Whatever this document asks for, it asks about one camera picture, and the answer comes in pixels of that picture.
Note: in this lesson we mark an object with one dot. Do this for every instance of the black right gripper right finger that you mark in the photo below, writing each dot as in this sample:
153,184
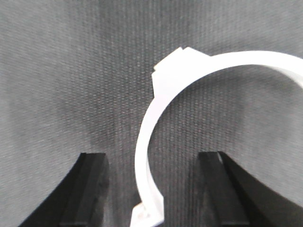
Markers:
241,200

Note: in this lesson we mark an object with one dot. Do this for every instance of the white curved PVC pipe clamp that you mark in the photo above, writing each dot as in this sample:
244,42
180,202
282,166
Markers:
172,75

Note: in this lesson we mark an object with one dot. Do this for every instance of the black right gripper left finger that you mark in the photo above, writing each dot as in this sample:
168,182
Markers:
79,199

